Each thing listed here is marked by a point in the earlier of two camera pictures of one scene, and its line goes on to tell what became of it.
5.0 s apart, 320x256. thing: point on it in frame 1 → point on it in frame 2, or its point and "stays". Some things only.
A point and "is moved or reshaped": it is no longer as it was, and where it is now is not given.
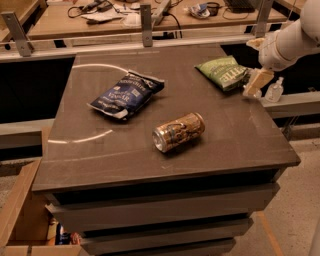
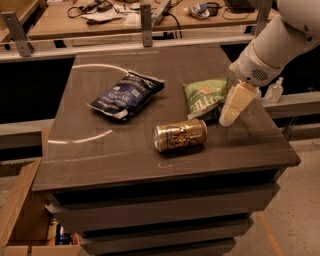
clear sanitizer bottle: x=275 y=91 stays
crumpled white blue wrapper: x=199 y=11 stays
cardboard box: x=24 y=218 stays
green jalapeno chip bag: x=226 y=72 → x=203 y=95
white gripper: x=269 y=53 → x=252 y=69
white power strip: x=158 y=11 stays
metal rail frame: x=15 y=46 stays
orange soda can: x=177 y=131 is moved or reshaped
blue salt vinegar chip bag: x=127 y=94 stays
